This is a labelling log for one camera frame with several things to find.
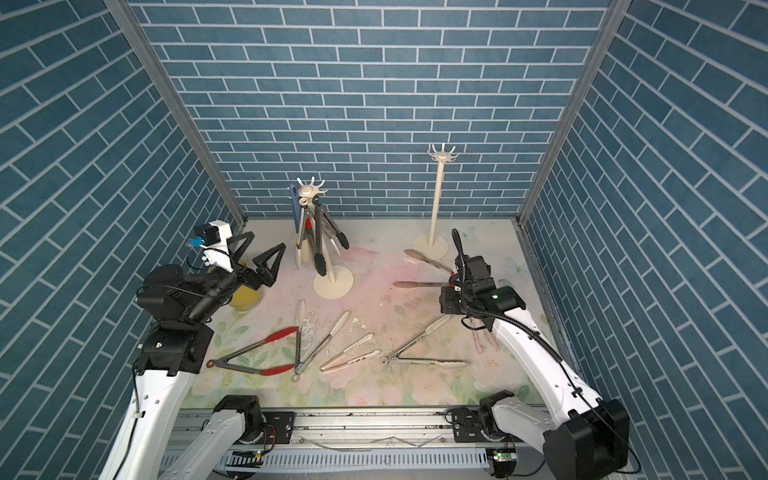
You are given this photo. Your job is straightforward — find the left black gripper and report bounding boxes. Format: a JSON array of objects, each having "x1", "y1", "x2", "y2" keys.
[{"x1": 186, "y1": 230, "x2": 284, "y2": 326}]

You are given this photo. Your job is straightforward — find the red handled steel tongs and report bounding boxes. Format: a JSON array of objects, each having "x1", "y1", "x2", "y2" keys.
[{"x1": 304, "y1": 218, "x2": 314, "y2": 239}]

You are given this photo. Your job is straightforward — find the steel tongs cream tips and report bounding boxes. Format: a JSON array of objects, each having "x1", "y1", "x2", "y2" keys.
[{"x1": 295, "y1": 203, "x2": 313, "y2": 269}]

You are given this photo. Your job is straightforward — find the black steel tongs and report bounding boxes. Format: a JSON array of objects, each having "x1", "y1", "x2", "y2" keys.
[{"x1": 306, "y1": 197, "x2": 350, "y2": 276}]

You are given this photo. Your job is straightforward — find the blue cream tongs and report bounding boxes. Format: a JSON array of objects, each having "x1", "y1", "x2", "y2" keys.
[{"x1": 289, "y1": 185, "x2": 302, "y2": 233}]

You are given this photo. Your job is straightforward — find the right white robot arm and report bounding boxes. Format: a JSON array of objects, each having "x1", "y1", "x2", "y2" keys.
[{"x1": 440, "y1": 231, "x2": 630, "y2": 479}]

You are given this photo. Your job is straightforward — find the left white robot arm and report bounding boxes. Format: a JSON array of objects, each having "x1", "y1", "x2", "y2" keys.
[{"x1": 100, "y1": 221, "x2": 286, "y2": 479}]

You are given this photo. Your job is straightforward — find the steel tongs white tips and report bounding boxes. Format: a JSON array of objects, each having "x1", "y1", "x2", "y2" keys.
[{"x1": 291, "y1": 300, "x2": 351, "y2": 383}]

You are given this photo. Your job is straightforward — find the steel tongs cream ends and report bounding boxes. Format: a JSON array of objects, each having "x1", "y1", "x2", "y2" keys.
[{"x1": 379, "y1": 315, "x2": 469, "y2": 369}]

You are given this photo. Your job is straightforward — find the red tipped steel tongs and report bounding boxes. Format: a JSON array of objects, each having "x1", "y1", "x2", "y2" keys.
[{"x1": 205, "y1": 326, "x2": 298, "y2": 377}]

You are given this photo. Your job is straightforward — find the small white tongs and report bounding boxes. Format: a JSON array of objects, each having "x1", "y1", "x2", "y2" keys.
[{"x1": 319, "y1": 332, "x2": 382, "y2": 374}]

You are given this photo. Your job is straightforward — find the yellow cup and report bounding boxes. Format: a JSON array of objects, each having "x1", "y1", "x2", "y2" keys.
[{"x1": 228, "y1": 278, "x2": 263, "y2": 311}]

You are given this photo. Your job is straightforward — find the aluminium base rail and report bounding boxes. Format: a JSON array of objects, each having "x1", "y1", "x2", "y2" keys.
[{"x1": 161, "y1": 406, "x2": 619, "y2": 472}]

